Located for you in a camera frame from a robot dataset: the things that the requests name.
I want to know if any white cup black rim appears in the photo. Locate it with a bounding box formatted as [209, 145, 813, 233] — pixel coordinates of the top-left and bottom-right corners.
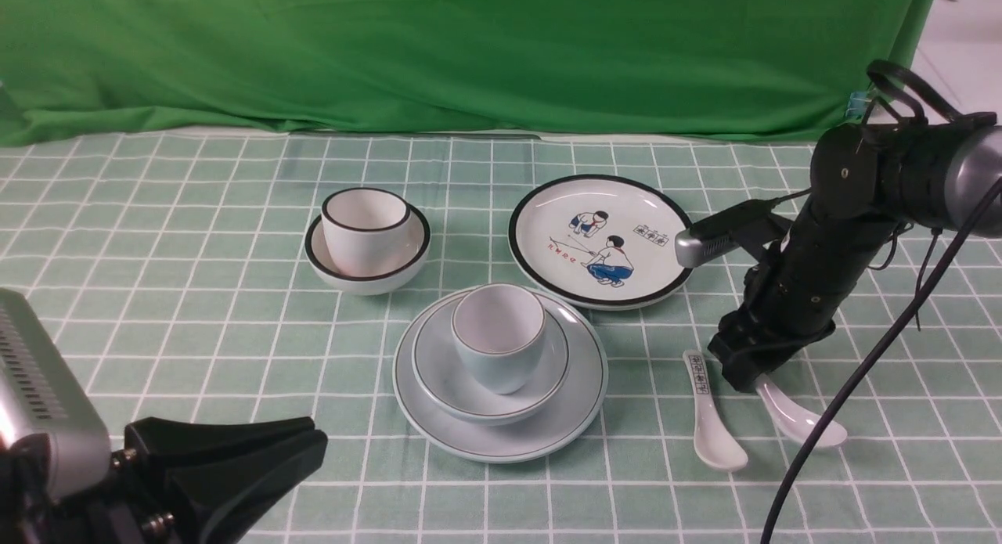
[321, 187, 411, 277]

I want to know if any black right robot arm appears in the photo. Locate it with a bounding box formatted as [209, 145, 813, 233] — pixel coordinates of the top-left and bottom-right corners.
[708, 113, 1000, 393]

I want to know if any pale blue bowl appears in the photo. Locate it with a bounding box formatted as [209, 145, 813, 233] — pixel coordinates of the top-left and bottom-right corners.
[412, 301, 571, 426]

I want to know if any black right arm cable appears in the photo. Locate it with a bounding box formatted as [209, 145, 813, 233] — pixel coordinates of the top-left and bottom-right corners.
[759, 60, 1002, 544]

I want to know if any illustrated plate black rim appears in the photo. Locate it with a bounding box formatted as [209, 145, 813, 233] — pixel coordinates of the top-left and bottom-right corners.
[507, 174, 692, 310]

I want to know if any blue binder clip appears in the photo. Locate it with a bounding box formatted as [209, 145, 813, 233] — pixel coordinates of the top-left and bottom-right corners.
[844, 91, 870, 121]

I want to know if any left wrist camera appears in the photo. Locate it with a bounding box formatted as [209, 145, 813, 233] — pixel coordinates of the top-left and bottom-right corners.
[1, 290, 112, 500]

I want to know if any white spoon with print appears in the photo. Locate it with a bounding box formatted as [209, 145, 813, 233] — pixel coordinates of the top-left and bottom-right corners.
[683, 349, 748, 473]

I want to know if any white bowl black rim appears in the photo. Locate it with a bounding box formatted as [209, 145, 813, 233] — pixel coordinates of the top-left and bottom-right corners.
[304, 204, 431, 297]

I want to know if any plain white spoon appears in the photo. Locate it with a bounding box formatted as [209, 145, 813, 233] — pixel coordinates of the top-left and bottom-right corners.
[755, 374, 849, 449]

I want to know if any pale blue cup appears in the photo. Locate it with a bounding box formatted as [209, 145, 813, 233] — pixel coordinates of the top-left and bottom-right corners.
[451, 283, 547, 394]

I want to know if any pale blue plate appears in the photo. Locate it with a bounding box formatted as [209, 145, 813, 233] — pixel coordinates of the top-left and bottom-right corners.
[391, 290, 609, 464]

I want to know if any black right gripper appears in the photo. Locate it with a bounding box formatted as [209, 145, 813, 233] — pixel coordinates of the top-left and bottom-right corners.
[708, 200, 899, 394]

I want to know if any green backdrop cloth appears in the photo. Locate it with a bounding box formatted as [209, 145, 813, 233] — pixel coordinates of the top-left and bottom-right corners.
[1, 0, 934, 146]

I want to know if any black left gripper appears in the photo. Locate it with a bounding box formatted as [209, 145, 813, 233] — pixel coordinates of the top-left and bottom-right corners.
[1, 416, 328, 543]

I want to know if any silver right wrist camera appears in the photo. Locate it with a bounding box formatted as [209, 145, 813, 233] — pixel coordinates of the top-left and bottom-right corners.
[674, 200, 791, 269]

